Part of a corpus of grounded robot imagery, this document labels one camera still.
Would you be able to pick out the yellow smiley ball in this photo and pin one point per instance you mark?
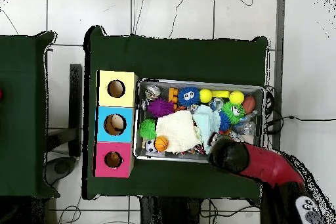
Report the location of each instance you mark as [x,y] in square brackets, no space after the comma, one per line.
[205,95]

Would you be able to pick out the dark green tablecloth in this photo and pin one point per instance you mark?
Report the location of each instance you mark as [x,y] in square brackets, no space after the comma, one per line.
[183,58]
[21,103]

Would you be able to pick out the small brown football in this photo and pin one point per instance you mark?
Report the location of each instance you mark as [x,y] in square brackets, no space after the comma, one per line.
[249,104]

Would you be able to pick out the small soccer ball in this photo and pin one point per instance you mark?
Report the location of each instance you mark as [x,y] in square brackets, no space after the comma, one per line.
[150,146]

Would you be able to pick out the wooden box with three holes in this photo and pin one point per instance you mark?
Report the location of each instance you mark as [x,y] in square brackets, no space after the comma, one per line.
[105,100]

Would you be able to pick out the shallow metal mesh bin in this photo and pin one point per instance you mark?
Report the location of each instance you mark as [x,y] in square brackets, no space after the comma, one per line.
[168,84]

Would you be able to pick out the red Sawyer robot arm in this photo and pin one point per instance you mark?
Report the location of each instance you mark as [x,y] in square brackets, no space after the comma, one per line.
[267,166]

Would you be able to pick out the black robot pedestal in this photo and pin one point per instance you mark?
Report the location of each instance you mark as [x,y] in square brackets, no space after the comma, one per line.
[148,213]

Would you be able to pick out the green spiky ball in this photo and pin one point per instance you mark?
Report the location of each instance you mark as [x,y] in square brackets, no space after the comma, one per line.
[147,128]

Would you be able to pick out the blue fuzzy ball with eyes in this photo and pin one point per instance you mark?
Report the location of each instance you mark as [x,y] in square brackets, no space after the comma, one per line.
[189,95]

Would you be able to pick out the mint green cloth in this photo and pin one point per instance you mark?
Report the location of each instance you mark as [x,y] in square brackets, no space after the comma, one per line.
[207,121]

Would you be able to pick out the purple spiky toy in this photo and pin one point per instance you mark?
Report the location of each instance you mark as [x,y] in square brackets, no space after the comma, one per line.
[160,108]

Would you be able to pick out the small orange basketball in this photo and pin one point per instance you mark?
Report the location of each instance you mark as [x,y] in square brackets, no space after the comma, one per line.
[161,143]

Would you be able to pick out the green fuzzy ball with eyes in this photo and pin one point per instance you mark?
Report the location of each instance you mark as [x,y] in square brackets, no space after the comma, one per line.
[231,113]

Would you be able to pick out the cream cloth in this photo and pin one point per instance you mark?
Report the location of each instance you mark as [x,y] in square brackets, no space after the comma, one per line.
[176,132]

